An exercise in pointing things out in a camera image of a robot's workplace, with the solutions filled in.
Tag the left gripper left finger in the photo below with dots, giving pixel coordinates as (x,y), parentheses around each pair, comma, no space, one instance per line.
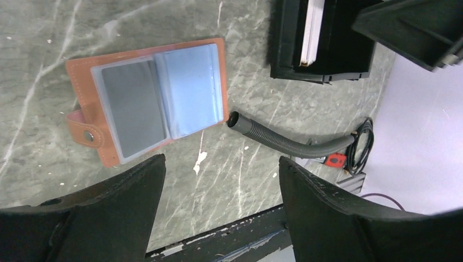
(109,221)

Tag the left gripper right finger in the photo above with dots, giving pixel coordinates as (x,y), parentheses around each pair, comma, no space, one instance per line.
(327,223)

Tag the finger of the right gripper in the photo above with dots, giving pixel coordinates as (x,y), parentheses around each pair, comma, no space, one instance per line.
(428,33)

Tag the brown leather card holder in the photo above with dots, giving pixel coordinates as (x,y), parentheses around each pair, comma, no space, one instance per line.
(192,82)

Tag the white cards in tray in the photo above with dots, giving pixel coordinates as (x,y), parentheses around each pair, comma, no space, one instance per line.
(312,28)

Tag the black plastic card tray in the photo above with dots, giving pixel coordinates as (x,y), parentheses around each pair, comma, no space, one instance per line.
(342,53)

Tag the aluminium frame rail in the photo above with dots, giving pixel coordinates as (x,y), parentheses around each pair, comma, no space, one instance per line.
(353,184)

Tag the red handled pruning shears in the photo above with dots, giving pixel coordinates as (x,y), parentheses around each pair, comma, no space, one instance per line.
(335,160)

